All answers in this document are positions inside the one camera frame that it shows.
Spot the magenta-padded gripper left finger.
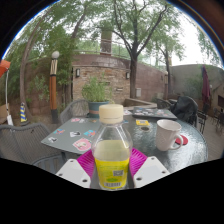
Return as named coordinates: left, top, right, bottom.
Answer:
left=55, top=148, right=98, bottom=189

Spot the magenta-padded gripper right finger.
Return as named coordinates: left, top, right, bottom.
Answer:
left=128, top=147, right=171, bottom=189

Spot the yellow-labelled clear drink bottle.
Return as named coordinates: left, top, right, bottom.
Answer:
left=91, top=103, right=134, bottom=191

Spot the grey laptop with stickers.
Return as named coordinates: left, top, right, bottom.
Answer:
left=40, top=116, right=101, bottom=155

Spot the yellow card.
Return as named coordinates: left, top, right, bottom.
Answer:
left=135, top=118, right=150, bottom=127

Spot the white ceramic mug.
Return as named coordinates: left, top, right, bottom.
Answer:
left=155, top=119, right=184, bottom=152

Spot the flat round red coaster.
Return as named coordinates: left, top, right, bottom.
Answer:
left=174, top=134, right=189, bottom=146

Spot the grey wicker armchair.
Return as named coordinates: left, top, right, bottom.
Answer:
left=0, top=122, right=68, bottom=174

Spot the black backpack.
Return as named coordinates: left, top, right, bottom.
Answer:
left=169, top=95, right=199, bottom=125

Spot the green plant in blue pot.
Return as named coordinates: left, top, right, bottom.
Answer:
left=81, top=77, right=113, bottom=118

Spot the blue yellow striped cone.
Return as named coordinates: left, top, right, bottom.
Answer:
left=19, top=102, right=28, bottom=124

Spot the large branching tree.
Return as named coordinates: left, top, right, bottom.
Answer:
left=99, top=0, right=181, bottom=99

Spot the black metal patio chair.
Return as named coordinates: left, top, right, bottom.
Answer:
left=206, top=108, right=224, bottom=134

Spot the closed maroon patio umbrella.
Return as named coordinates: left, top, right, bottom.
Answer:
left=200, top=64, right=212, bottom=111

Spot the leaning tree with thin trunk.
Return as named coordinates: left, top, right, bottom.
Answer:
left=6, top=9, right=84, bottom=118

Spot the orange patio umbrella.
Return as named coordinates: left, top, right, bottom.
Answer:
left=0, top=59, right=14, bottom=126

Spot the wooden lamp post, globe light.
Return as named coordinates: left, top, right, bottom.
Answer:
left=48, top=50, right=61, bottom=124

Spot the slender tree by wall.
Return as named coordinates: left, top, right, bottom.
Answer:
left=149, top=19, right=188, bottom=98

